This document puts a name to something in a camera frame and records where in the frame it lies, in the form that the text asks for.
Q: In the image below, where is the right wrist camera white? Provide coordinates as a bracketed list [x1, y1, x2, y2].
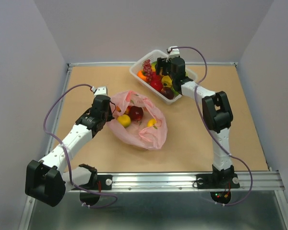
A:
[167, 46, 180, 61]

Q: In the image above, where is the small orange red fruit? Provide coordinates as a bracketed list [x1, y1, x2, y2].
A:
[116, 106, 131, 115]

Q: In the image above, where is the pink plastic bag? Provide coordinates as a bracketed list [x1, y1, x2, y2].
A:
[107, 91, 168, 150]

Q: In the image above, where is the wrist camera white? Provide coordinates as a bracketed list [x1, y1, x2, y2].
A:
[90, 86, 108, 97]
[167, 46, 180, 61]

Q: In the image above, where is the purple grape bunch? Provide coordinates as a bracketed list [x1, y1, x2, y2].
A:
[142, 59, 153, 82]

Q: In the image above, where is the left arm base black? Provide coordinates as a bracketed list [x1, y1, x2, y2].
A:
[72, 174, 118, 209]

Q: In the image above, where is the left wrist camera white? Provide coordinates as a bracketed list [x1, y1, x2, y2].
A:
[90, 86, 108, 97]

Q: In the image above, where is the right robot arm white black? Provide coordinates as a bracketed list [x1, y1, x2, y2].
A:
[156, 56, 234, 187]

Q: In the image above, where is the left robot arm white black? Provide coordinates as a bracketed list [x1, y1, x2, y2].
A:
[25, 95, 114, 207]

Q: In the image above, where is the aluminium front rail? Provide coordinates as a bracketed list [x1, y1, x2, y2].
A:
[72, 169, 285, 193]

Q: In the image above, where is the purple cable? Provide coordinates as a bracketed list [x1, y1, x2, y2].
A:
[43, 83, 118, 208]
[177, 46, 254, 207]

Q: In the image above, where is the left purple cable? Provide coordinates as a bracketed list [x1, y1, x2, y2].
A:
[43, 83, 118, 208]

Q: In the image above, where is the green yellow mango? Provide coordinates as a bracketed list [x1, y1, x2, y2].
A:
[151, 61, 156, 72]

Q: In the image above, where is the yellow bell pepper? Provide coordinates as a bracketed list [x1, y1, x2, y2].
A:
[161, 76, 172, 88]

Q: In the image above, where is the dark red apple in bag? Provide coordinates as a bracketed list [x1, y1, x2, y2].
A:
[129, 106, 144, 121]

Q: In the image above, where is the dark purple plum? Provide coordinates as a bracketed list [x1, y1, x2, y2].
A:
[161, 87, 174, 100]

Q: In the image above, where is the small green apple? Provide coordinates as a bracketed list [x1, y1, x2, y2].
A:
[171, 88, 180, 97]

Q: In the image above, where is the yellow round fruit in bag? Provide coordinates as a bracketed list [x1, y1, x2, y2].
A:
[117, 114, 132, 128]

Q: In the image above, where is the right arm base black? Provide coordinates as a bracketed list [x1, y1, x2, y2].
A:
[192, 173, 240, 205]

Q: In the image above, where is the orange tangerine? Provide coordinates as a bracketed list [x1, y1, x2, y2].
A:
[137, 70, 149, 82]

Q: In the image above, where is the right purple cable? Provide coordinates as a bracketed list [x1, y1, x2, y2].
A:
[177, 46, 254, 207]

